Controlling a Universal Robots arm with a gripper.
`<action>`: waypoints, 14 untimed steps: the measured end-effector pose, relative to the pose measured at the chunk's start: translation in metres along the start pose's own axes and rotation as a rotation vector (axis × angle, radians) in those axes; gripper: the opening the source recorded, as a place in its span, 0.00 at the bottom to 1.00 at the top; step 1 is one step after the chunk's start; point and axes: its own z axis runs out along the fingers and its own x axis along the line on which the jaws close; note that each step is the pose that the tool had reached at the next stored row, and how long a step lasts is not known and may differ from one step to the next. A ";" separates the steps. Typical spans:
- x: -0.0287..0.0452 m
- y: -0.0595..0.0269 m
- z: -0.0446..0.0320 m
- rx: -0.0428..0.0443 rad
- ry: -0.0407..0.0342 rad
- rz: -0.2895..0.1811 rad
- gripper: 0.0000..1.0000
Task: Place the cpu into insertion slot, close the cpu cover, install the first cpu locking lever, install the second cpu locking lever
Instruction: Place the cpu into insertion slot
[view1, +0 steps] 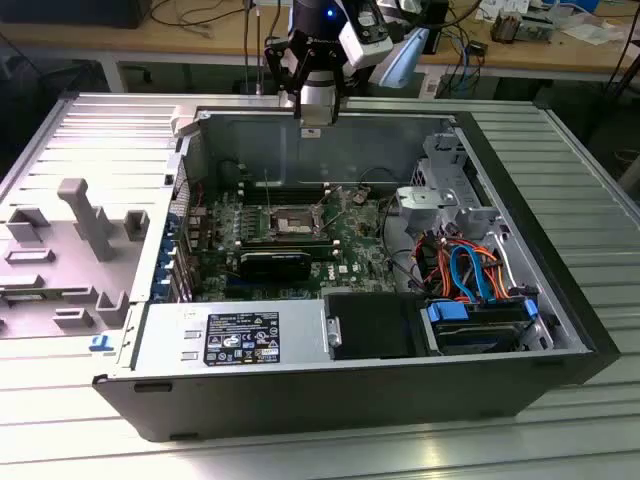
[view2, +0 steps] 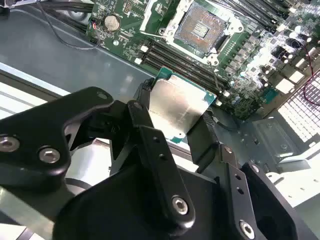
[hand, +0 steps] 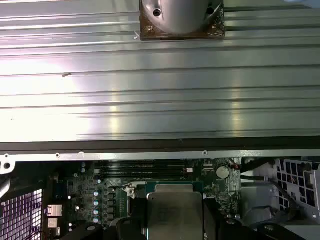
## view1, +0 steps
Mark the silver CPU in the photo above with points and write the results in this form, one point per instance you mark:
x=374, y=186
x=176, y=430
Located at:
x=317, y=116

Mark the small black device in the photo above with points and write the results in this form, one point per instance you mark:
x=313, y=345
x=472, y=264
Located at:
x=477, y=48

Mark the round grey roll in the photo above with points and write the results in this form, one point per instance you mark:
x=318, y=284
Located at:
x=629, y=156

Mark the black graphics card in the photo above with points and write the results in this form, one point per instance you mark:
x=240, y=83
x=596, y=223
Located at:
x=272, y=265

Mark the coin cell battery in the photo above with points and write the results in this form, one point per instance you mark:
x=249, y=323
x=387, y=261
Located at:
x=359, y=196

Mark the CPU socket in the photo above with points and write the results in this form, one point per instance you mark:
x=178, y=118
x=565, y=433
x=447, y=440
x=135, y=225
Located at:
x=290, y=222

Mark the wide black box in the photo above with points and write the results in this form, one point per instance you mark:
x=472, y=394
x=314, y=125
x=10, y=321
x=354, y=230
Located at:
x=75, y=12

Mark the grey parts rack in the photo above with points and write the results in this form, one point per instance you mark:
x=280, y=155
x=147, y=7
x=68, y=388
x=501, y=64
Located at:
x=50, y=280

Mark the copper coil transformer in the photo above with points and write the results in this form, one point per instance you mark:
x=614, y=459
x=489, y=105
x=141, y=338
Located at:
x=506, y=27

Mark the tall black box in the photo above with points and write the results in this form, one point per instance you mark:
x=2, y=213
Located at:
x=437, y=25

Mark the white label sticker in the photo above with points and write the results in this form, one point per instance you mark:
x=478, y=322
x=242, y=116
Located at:
x=431, y=84

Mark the black RAM slot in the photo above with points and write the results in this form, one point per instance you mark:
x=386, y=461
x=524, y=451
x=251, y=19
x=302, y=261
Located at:
x=255, y=195
x=255, y=186
x=255, y=190
x=280, y=241
x=320, y=247
x=255, y=200

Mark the green RAM stick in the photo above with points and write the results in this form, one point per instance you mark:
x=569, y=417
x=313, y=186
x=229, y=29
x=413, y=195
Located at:
x=25, y=298

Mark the hard disk in blue carrier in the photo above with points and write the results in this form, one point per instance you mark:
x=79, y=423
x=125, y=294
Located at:
x=447, y=312

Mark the green motherboard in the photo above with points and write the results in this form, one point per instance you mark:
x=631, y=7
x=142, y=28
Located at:
x=350, y=240

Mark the silver power supply unit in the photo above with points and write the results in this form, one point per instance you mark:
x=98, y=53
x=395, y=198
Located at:
x=165, y=330

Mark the printed white papers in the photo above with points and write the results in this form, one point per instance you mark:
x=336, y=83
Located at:
x=500, y=7

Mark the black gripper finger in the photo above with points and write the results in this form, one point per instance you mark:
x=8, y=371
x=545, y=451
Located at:
x=274, y=67
x=340, y=85

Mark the small blue plastic clip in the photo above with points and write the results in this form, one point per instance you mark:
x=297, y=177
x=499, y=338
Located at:
x=100, y=342

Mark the plain white papers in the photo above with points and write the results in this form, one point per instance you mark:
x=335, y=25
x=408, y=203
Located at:
x=590, y=34

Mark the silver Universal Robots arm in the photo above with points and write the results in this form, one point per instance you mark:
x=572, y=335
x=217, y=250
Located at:
x=407, y=55

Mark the metal circuit board unit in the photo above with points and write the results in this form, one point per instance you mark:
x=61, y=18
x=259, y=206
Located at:
x=537, y=30

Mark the silver metal drive cage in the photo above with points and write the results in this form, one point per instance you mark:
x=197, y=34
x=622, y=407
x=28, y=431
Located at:
x=425, y=197

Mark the pale grey case latch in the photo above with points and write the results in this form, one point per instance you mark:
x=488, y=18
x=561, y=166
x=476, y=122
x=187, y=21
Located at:
x=182, y=122

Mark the black open PC case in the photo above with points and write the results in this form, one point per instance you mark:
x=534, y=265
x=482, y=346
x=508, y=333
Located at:
x=300, y=395

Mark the wooden desk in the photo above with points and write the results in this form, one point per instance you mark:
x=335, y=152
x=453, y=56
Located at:
x=75, y=37

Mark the metal CPU locking lever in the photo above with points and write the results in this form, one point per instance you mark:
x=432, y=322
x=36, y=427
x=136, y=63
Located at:
x=350, y=211
x=268, y=192

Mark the blue card retainer clip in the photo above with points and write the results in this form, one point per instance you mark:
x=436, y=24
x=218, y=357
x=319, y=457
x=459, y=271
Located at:
x=158, y=294
x=172, y=225
x=167, y=250
x=163, y=275

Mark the white camera on black mount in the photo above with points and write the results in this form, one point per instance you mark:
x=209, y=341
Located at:
x=367, y=47

